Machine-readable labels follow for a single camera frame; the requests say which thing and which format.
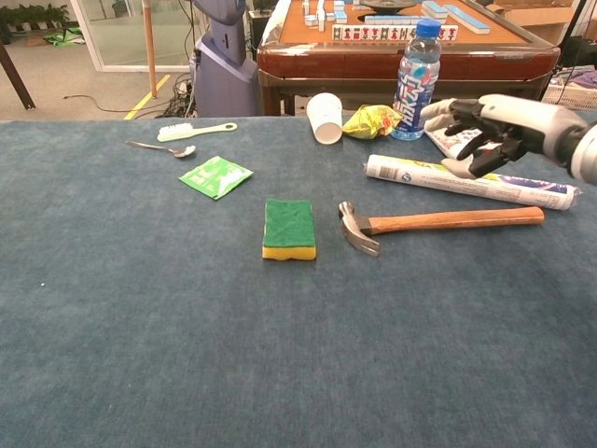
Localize green cloth on floor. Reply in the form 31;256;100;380
44;27;86;48

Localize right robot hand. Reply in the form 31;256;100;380
419;93;589;180

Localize black slanted table leg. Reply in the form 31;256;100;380
0;39;37;111

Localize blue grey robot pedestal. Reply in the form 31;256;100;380
189;0;262;119

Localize white wrapped bag roll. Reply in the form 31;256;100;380
364;154;584;211

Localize black floor cable bundle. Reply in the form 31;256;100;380
62;69;198;119

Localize green sachet packet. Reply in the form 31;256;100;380
178;155;255;202

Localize white framed glass partition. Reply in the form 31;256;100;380
69;0;197;74

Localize face-up mahjong tile row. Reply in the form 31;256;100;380
331;23;460;42

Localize white toothpaste tube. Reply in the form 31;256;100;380
423;124;463;161

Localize blue table cloth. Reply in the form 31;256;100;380
0;110;597;448

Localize cardboard box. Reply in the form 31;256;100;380
484;0;582;47

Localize wooden handle claw hammer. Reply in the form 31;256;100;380
338;201;546;259

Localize white plastic basket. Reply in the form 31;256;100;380
540;69;597;112

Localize brown mahjong table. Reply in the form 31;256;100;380
256;0;562;117

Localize metal spoon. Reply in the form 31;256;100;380
125;140;197;160

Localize crumpled yellow snack bag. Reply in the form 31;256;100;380
341;104;404;141

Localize blue cap drink bottle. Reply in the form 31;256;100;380
390;18;443;142

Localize printed flat card box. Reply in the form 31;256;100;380
454;126;504;159

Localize potted green plants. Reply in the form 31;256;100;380
0;3;71;34

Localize pale green scrub brush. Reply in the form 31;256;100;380
157;121;239;143

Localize green and yellow sponge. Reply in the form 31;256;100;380
261;198;318;261

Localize wooden pole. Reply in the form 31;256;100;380
142;0;159;99

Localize white paper cup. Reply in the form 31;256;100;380
305;92;344;146

